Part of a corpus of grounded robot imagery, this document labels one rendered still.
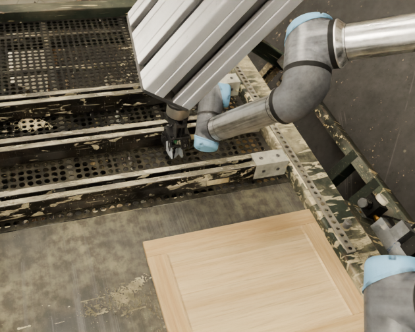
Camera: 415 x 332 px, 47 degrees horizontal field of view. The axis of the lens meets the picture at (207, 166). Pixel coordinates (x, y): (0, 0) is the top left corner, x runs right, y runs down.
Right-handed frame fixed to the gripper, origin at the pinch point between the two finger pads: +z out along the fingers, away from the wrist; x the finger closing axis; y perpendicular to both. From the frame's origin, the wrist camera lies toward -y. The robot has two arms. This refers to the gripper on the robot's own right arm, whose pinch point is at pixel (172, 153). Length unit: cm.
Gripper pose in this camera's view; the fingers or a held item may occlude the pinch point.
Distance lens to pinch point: 170.8
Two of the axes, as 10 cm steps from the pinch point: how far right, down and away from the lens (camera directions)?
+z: -1.1, 7.0, 7.1
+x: 9.5, -1.4, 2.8
